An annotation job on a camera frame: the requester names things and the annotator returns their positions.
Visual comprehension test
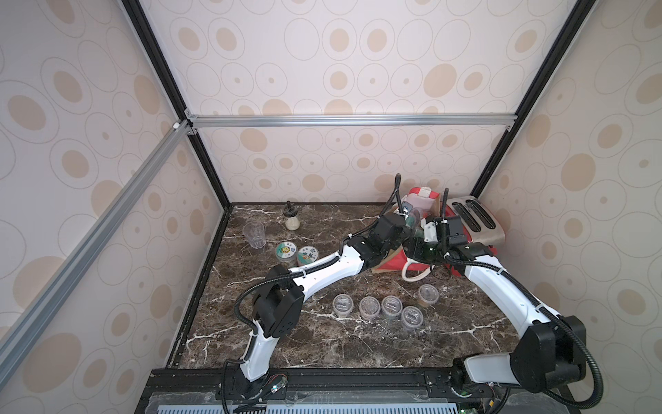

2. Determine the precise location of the seed jar yellow label back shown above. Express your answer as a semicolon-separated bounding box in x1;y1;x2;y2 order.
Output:
417;284;440;307

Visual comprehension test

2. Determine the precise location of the seed jar red label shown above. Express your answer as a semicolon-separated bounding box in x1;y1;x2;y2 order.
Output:
381;295;403;319

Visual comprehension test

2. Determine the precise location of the seed jar orange label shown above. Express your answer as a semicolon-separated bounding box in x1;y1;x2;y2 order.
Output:
332;293;353;318

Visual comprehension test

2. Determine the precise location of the wide jar pineapple lid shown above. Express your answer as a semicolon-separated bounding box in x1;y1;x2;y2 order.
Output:
297;246;319;266

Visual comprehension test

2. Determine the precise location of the seed jar sunflower label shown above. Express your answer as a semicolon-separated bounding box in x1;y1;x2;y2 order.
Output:
275;241;298;267

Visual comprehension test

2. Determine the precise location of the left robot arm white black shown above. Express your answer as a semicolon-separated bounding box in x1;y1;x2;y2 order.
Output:
234;174;409;383

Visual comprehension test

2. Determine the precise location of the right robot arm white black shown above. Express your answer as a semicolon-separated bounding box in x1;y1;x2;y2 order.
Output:
396;187;604;410

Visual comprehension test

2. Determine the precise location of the red burlap canvas bag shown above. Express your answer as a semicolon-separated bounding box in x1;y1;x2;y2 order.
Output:
372;186;449;283

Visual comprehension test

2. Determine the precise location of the red silver toaster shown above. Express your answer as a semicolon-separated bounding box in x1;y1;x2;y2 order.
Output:
446;196;506;254

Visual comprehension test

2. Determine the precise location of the glass sugar jar black lid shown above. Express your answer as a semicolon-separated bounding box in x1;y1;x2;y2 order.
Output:
283;200;301;231

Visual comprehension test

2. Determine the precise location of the clear plastic cup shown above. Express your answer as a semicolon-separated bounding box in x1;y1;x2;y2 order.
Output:
242;222;267;249

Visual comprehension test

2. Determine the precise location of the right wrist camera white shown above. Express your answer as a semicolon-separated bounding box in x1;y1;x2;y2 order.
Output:
422;222;438;243

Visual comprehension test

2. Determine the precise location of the horizontal aluminium rail back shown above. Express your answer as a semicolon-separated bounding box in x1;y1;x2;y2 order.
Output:
190;113;517;129

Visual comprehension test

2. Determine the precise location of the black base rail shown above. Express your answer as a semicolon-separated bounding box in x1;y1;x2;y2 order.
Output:
139;365;583;414

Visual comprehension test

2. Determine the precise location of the aluminium rail left wall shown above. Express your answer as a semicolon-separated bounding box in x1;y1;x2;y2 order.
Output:
1;120;191;387

